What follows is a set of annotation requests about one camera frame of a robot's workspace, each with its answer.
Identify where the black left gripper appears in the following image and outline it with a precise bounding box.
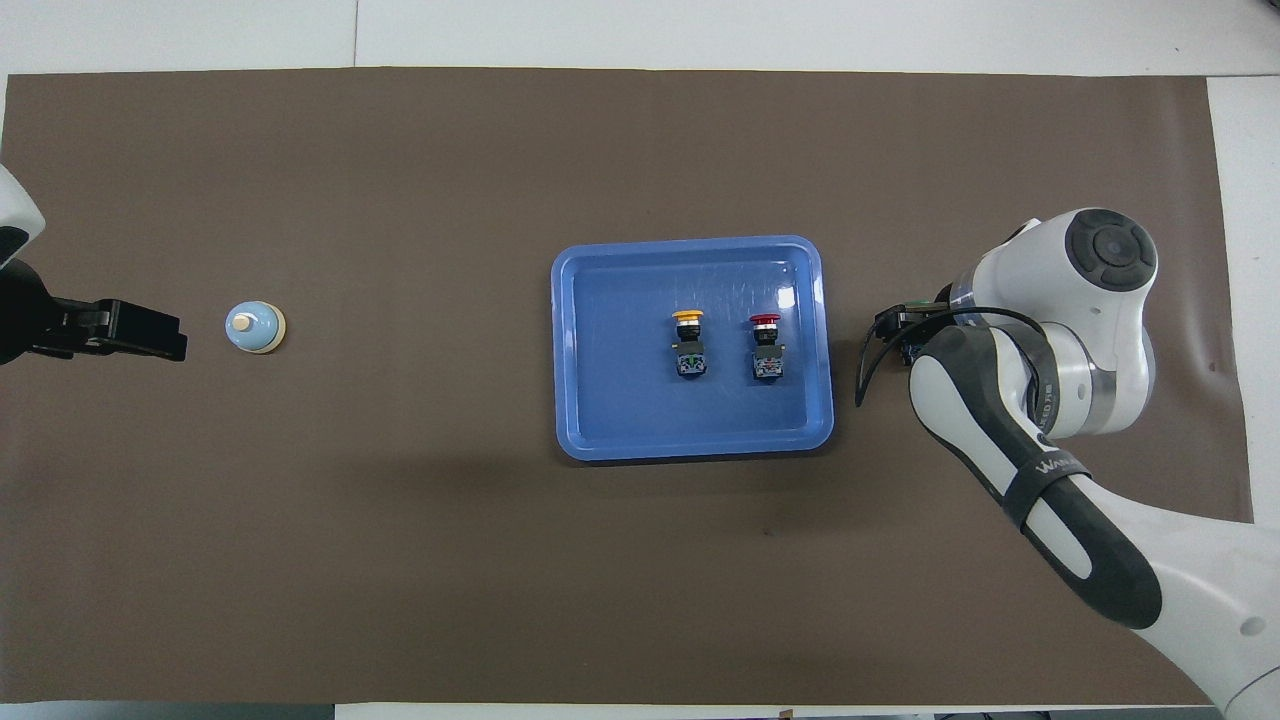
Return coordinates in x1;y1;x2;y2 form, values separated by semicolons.
0;258;189;367

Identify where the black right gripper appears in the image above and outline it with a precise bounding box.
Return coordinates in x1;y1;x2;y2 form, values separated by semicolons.
873;289;957;352

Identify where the green push button switch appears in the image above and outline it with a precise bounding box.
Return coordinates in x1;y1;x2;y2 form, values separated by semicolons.
902;297;933;367

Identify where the red push button switch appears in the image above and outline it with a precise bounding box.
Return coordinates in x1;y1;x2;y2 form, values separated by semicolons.
749;313;787;383

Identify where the yellow push button switch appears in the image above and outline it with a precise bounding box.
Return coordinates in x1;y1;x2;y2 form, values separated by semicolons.
671;309;708;380

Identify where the light blue call bell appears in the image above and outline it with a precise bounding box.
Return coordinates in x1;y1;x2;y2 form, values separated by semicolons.
225;301;287;356

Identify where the blue plastic tray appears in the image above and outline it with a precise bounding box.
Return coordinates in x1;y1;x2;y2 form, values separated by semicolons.
551;235;836;463

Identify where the brown table mat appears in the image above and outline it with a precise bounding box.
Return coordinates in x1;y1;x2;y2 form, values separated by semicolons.
0;67;1273;706

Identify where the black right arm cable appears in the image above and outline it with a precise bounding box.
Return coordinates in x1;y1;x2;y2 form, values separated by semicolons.
854;305;1053;409

